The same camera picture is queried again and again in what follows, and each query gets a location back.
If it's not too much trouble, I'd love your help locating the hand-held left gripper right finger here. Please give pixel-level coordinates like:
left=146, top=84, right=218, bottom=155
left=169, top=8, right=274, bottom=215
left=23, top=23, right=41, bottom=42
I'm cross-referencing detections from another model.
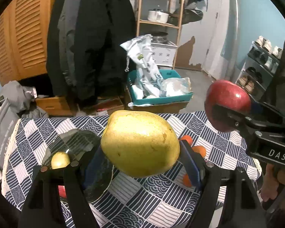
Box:
left=179, top=140, right=268, bottom=228

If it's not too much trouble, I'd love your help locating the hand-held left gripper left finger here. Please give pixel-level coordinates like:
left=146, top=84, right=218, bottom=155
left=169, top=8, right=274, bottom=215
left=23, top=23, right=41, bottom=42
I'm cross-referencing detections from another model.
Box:
left=18, top=145, right=114, bottom=228

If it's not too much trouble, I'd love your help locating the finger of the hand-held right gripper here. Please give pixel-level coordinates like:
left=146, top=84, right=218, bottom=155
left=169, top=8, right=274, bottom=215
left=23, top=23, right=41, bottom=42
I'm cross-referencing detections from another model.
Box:
left=212, top=104, right=259, bottom=136
left=250, top=101, right=285, bottom=124

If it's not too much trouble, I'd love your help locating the large orange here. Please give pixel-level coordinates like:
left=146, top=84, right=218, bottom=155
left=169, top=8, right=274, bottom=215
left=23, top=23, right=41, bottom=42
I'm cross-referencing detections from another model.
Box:
left=183, top=174, right=193, bottom=187

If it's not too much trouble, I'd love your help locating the medium orange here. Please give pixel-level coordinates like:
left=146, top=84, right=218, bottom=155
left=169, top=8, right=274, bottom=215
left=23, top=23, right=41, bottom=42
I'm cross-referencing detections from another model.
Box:
left=192, top=146, right=207, bottom=158

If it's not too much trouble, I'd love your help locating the yellow pear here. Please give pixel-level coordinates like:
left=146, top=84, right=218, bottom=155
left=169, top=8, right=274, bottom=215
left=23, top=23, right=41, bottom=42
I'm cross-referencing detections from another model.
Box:
left=51, top=151, right=71, bottom=170
left=100, top=110, right=181, bottom=178

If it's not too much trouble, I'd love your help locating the person's right hand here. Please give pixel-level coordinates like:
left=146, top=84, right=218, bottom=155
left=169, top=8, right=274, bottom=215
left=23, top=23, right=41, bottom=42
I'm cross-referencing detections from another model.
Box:
left=261, top=164, right=285, bottom=209

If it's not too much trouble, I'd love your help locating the shoe rack with shoes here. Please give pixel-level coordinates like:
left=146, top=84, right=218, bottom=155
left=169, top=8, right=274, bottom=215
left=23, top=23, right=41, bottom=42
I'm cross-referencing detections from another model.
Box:
left=237, top=36, right=283, bottom=94

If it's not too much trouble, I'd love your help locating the small orange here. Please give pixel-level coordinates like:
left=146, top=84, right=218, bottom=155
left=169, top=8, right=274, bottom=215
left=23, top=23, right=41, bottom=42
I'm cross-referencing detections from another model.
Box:
left=180, top=135, right=193, bottom=147

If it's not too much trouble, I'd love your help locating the white shoe rack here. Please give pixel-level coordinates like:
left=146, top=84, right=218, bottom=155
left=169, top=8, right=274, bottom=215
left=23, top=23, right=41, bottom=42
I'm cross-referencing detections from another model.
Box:
left=235, top=40, right=283, bottom=98

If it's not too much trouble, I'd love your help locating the clear plastic bag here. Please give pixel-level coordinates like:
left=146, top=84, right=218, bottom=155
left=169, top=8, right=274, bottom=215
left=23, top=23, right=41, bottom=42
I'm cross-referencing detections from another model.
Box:
left=160, top=77, right=193, bottom=98

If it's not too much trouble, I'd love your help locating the blue checkered tablecloth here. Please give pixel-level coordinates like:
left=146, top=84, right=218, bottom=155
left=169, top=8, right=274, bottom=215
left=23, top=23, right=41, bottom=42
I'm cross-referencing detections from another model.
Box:
left=1, top=112, right=263, bottom=228

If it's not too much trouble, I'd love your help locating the flat cardboard box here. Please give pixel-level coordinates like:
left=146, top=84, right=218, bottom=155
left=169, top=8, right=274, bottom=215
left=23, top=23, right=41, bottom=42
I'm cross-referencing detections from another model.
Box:
left=95, top=96, right=125, bottom=117

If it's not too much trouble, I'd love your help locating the teal plastic crate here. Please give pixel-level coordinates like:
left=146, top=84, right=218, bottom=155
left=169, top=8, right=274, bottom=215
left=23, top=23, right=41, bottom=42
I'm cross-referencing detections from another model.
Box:
left=127, top=69, right=194, bottom=107

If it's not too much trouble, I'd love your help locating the wooden drawer box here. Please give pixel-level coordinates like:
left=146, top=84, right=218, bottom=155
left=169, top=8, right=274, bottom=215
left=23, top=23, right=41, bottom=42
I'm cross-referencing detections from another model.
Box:
left=36, top=96, right=73, bottom=117

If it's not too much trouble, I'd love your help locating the grey metal pipe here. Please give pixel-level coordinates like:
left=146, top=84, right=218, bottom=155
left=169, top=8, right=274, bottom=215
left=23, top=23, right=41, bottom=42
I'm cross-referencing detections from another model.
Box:
left=222, top=0, right=241, bottom=79

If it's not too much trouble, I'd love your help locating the white patterned storage box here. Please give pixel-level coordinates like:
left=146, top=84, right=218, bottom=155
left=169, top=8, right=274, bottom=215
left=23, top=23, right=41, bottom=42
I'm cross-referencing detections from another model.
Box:
left=151, top=40, right=178, bottom=67

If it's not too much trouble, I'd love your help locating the pale blue door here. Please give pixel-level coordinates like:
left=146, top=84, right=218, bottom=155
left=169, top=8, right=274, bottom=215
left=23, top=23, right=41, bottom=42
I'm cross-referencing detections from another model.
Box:
left=174, top=0, right=223, bottom=71

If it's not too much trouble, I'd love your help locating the grey tote bag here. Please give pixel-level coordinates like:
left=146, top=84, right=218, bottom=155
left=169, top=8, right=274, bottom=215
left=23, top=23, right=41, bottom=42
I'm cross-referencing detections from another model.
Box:
left=0, top=98, right=21, bottom=172

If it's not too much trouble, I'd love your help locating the white rice bag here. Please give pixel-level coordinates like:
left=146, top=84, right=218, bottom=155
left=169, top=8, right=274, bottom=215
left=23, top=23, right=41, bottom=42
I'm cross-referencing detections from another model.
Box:
left=120, top=34, right=164, bottom=99

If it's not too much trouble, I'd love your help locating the steel steamer pot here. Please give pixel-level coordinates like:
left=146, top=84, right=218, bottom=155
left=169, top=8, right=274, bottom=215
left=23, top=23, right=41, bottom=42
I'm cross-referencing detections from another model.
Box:
left=151, top=32, right=169, bottom=44

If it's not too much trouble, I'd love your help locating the grey hanging backpack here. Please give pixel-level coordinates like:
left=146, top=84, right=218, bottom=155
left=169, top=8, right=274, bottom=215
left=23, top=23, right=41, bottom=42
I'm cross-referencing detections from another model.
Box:
left=178, top=0, right=204, bottom=25

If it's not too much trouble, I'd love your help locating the pile of grey clothes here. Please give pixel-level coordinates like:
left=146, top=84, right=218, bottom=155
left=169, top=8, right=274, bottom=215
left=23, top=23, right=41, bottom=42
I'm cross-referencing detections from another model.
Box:
left=0, top=81, right=49, bottom=120

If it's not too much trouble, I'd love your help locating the white pot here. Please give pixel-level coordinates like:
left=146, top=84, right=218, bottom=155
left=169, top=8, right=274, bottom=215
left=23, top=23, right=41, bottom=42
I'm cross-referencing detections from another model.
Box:
left=148, top=8, right=179, bottom=23

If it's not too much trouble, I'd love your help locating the black coat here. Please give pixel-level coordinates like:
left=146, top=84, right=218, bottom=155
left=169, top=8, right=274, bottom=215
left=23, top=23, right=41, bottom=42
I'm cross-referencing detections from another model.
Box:
left=46, top=0, right=137, bottom=105

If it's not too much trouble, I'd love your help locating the wooden shelf rack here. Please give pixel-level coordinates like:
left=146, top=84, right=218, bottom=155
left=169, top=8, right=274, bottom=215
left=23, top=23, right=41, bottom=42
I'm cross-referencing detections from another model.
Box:
left=135, top=0, right=186, bottom=70

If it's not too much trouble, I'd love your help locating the grey jacket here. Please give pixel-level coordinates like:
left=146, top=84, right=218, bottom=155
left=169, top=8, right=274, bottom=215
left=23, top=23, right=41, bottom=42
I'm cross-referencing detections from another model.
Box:
left=57, top=0, right=83, bottom=81

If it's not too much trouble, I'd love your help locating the wooden louvred wardrobe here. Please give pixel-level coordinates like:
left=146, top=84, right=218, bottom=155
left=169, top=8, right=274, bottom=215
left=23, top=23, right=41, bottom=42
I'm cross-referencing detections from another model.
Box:
left=0, top=0, right=69, bottom=86

